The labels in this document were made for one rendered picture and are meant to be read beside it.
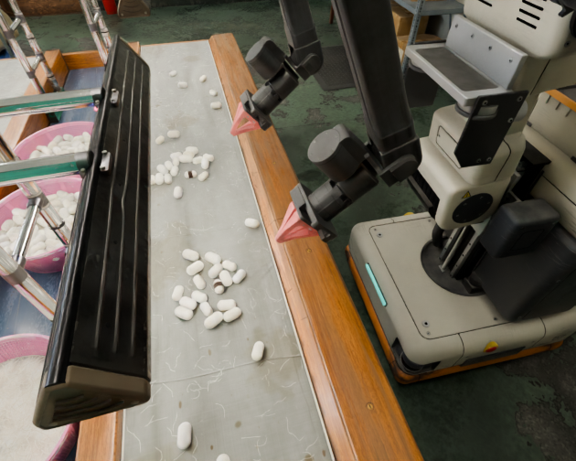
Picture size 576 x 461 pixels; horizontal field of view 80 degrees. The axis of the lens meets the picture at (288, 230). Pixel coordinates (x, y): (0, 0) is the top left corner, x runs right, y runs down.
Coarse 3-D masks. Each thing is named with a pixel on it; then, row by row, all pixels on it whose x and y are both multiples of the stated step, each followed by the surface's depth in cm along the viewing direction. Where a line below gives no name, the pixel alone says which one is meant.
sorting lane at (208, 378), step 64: (192, 64) 141; (192, 128) 109; (192, 192) 88; (256, 256) 75; (192, 320) 64; (256, 320) 64; (192, 384) 57; (256, 384) 57; (128, 448) 51; (192, 448) 51; (256, 448) 51; (320, 448) 51
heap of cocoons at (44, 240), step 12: (60, 192) 88; (60, 204) 87; (72, 204) 87; (24, 216) 84; (60, 216) 83; (72, 216) 84; (12, 228) 80; (36, 228) 80; (0, 240) 77; (12, 240) 78; (36, 240) 77; (48, 240) 77; (12, 252) 76; (36, 252) 75
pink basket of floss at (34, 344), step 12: (12, 336) 59; (24, 336) 59; (36, 336) 59; (0, 348) 60; (12, 348) 60; (24, 348) 61; (36, 348) 61; (0, 360) 60; (72, 432) 53; (60, 444) 49; (72, 444) 55; (48, 456) 47; (60, 456) 52
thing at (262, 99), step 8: (264, 88) 79; (248, 96) 82; (256, 96) 80; (264, 96) 79; (272, 96) 79; (256, 104) 80; (264, 104) 80; (272, 104) 80; (256, 112) 78; (264, 112) 81; (264, 120) 80
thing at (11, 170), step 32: (32, 96) 44; (64, 96) 44; (96, 96) 45; (0, 160) 48; (32, 160) 35; (64, 160) 35; (32, 192) 53; (32, 224) 51; (64, 224) 59; (0, 256) 42; (32, 288) 47
